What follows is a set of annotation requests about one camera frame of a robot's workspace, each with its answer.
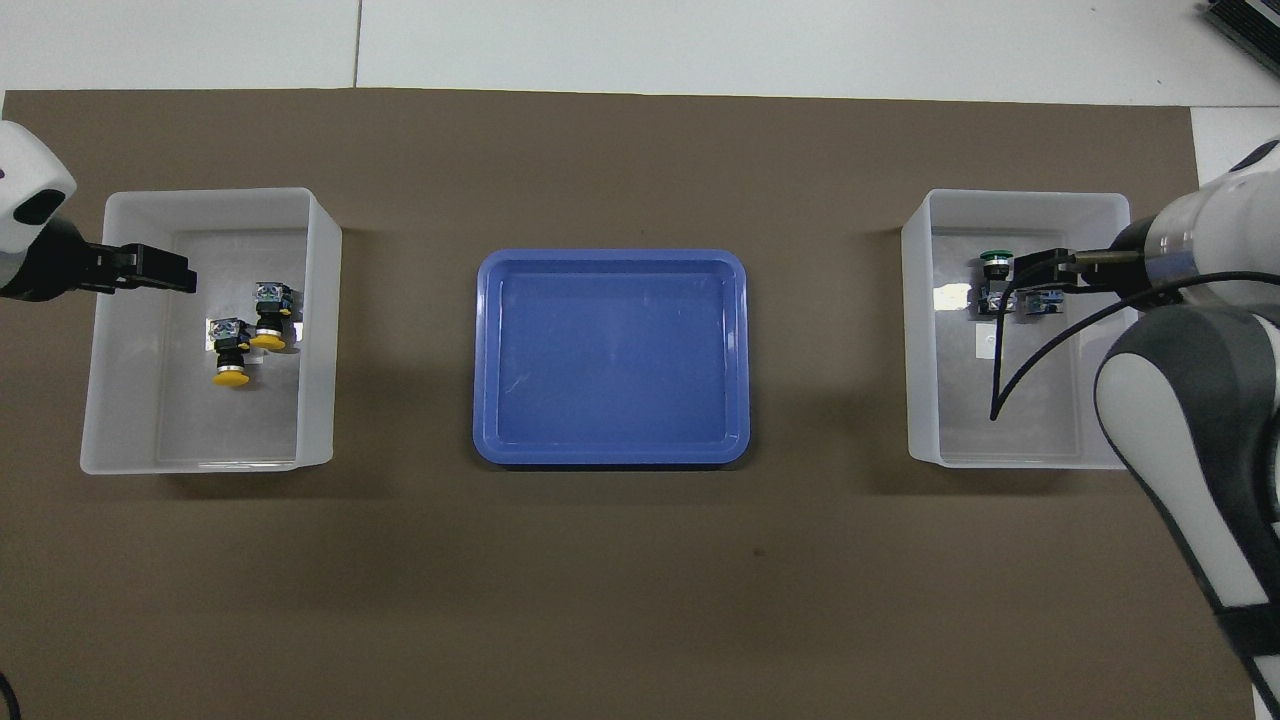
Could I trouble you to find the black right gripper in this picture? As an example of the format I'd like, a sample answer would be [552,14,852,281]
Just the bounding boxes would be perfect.
[1013,218,1163,306]

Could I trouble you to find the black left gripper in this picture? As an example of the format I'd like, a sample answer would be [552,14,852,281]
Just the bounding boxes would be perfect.
[0,215,197,303]

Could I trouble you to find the yellow push button switch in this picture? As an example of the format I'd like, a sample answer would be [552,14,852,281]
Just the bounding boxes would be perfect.
[207,317,254,389]
[250,282,296,352]

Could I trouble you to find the translucent white plastic box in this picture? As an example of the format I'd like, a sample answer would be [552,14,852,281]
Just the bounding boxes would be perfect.
[80,187,343,476]
[901,189,1149,471]

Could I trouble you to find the dark finned device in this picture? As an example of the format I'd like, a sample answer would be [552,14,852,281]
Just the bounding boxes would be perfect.
[1200,0,1280,63]

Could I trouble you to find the blue plastic tray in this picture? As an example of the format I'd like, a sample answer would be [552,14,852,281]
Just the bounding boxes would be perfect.
[473,248,752,468]

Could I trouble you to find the brown table mat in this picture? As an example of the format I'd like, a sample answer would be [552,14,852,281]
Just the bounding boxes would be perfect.
[0,88,1259,720]

